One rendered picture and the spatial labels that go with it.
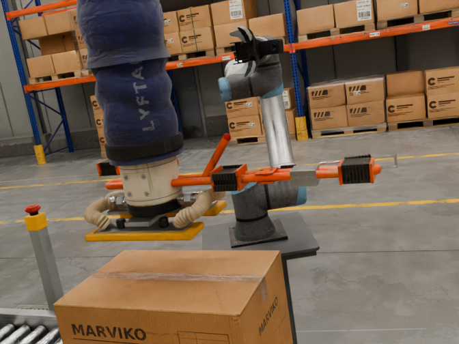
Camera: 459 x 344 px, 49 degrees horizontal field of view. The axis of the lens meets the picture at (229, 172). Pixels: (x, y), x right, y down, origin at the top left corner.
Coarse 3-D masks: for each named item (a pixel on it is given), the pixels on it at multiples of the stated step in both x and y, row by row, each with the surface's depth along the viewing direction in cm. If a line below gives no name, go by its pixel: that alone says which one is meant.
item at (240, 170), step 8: (216, 168) 141; (224, 168) 145; (232, 168) 144; (240, 168) 137; (216, 176) 136; (224, 176) 136; (232, 176) 135; (216, 184) 138; (224, 184) 137; (232, 184) 136; (240, 184) 136
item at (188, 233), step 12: (96, 228) 151; (108, 228) 147; (120, 228) 145; (132, 228) 143; (144, 228) 142; (156, 228) 140; (168, 228) 138; (180, 228) 137; (192, 228) 137; (96, 240) 144; (108, 240) 142; (120, 240) 141; (132, 240) 140; (144, 240) 138; (156, 240) 137; (168, 240) 136
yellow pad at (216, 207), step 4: (212, 204) 155; (216, 204) 156; (220, 204) 155; (224, 204) 157; (212, 208) 152; (216, 208) 152; (220, 208) 154; (208, 212) 151; (212, 212) 150; (216, 212) 151; (120, 216) 162; (124, 216) 162; (128, 216) 161; (132, 216) 161; (168, 216) 156; (172, 216) 156
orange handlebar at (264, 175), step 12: (264, 168) 139; (276, 168) 137; (324, 168) 132; (336, 168) 131; (120, 180) 155; (180, 180) 143; (192, 180) 141; (204, 180) 140; (240, 180) 136; (252, 180) 135; (264, 180) 134; (276, 180) 133
